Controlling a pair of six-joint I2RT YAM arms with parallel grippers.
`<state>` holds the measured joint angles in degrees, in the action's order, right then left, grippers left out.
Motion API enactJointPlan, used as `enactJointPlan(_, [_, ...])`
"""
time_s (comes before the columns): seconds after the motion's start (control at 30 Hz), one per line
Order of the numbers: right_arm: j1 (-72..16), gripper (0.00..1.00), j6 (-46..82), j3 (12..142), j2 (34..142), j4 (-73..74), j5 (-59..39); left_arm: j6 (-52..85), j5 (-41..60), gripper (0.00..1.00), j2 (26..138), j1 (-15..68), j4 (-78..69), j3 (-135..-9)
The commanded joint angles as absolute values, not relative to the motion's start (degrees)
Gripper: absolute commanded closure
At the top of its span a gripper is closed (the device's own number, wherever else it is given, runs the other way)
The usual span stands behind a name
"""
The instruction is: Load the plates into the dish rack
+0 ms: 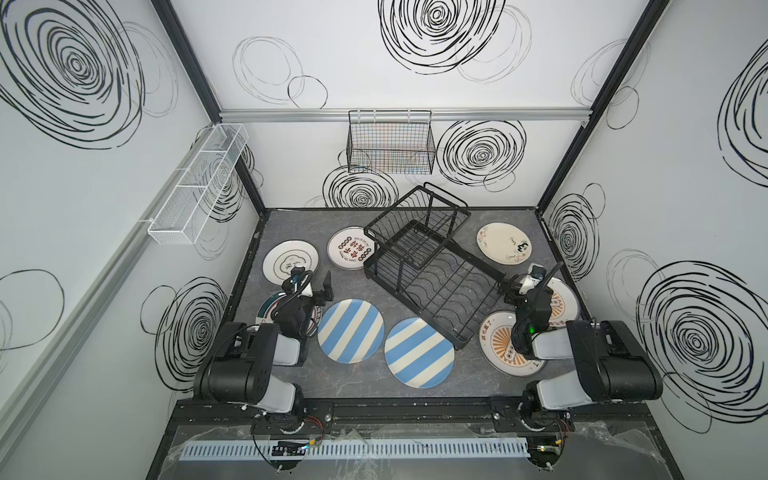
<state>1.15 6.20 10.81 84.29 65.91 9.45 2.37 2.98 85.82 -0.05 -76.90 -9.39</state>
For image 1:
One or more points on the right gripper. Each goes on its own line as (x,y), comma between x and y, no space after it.
(545,283)

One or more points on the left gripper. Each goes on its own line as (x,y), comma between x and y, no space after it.
(318,291)

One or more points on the blue striped plate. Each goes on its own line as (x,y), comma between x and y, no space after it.
(351,331)
(417,355)

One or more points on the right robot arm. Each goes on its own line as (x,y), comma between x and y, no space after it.
(609,363)

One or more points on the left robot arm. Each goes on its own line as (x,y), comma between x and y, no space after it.
(238,367)

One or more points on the orange sunburst plate back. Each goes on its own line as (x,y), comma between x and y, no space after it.
(564,304)

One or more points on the orange sunburst plate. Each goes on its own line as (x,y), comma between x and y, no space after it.
(564,304)
(495,343)

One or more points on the white plate green outline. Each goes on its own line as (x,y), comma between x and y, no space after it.
(283,258)

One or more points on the cream plate with cat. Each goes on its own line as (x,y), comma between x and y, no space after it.
(504,243)

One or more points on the orange sunburst plate front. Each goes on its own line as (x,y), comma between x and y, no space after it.
(495,343)

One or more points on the white plate red characters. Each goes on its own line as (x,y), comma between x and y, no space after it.
(350,247)

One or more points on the black wire dish rack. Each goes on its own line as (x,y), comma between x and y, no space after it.
(418,262)

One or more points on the white mesh wall shelf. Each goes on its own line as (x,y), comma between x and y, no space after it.
(192,201)

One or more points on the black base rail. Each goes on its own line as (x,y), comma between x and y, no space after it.
(325,415)

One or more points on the white slotted cable duct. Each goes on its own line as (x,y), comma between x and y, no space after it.
(349,449)

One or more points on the black wire wall basket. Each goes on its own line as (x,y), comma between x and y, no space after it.
(393,141)

